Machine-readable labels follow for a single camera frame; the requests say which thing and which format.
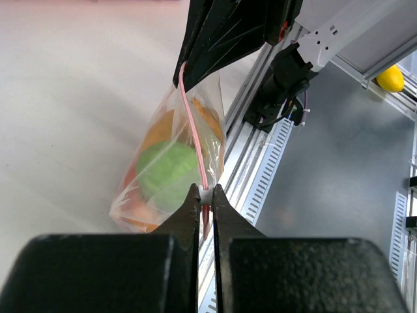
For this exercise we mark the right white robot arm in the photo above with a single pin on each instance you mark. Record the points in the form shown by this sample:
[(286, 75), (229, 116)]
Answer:
[(369, 35)]

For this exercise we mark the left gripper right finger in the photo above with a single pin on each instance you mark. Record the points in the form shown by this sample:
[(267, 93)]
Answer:
[(256, 273)]

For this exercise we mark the clear pink zip top bag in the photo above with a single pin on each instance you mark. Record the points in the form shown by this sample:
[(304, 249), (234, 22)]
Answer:
[(129, 209)]

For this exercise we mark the green vegetable toy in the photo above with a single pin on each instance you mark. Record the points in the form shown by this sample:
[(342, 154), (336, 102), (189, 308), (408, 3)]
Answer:
[(165, 172)]

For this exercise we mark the yellow lemon toy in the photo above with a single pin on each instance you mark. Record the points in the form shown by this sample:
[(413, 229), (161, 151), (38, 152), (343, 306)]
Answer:
[(391, 80)]

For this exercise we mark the white slotted cable duct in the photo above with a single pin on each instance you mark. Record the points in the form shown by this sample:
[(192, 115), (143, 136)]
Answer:
[(248, 175)]

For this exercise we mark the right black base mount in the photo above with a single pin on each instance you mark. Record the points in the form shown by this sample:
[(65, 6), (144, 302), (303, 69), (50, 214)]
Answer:
[(264, 116)]

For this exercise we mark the aluminium frame rail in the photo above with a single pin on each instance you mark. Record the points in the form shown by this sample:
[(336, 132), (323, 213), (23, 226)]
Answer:
[(233, 224)]

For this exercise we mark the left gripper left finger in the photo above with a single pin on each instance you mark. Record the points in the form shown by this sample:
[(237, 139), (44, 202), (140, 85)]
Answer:
[(154, 272)]

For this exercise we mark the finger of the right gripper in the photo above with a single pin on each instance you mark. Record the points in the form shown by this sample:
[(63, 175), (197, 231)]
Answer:
[(220, 32)]

